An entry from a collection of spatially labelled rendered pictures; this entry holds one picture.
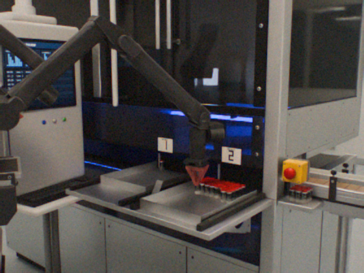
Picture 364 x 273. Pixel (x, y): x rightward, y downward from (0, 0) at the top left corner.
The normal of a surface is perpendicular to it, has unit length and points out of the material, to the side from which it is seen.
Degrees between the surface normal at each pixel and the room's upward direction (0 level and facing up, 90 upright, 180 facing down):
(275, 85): 90
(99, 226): 90
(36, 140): 90
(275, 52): 90
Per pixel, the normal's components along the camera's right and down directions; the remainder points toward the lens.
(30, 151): 0.85, 0.09
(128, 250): -0.63, 0.13
